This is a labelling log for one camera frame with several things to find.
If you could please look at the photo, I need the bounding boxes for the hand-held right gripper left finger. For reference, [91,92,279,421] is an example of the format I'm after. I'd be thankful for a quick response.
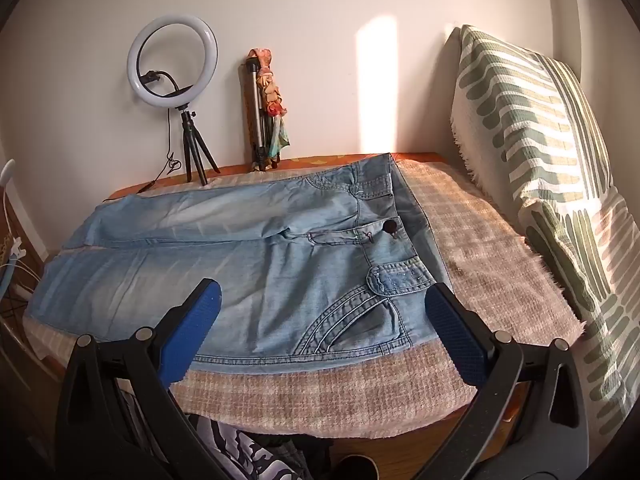
[55,278,222,480]

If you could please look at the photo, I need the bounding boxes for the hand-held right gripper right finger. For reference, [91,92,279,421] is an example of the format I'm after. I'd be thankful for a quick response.
[415,283,594,480]

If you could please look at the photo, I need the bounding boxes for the light blue denim pants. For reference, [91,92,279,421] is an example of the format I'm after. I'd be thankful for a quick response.
[22,152,456,373]

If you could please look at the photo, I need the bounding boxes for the pink checked blanket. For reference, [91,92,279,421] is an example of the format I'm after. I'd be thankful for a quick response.
[22,157,587,441]

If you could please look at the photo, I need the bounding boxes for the zebra print cloth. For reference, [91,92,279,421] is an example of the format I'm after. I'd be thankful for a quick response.
[117,390,311,480]

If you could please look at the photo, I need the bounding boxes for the green striped pillow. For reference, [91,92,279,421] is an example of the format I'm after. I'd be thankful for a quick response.
[517,187,640,436]
[450,24,615,221]

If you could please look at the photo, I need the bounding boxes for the black shoe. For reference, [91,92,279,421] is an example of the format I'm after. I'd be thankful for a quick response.
[331,454,382,480]

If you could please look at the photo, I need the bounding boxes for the light blue chair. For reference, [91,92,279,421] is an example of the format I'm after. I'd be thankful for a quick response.
[0,250,19,307]

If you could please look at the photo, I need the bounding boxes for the orange mattress sheet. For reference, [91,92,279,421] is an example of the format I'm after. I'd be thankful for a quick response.
[107,152,446,201]

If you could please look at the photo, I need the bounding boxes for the folded silver tripod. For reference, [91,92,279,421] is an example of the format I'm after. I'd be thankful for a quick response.
[244,57,281,171]

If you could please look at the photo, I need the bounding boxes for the folded tripod with doll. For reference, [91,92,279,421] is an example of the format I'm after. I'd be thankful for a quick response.
[248,48,291,163]

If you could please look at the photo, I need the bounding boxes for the white clamp lamp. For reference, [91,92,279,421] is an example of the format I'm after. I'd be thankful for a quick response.
[0,159,17,196]

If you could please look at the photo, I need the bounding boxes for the black ring light cable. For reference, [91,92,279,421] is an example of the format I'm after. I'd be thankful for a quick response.
[102,107,187,202]

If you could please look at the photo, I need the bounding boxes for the ring light on black tripod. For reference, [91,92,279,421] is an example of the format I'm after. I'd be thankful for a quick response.
[126,15,221,187]

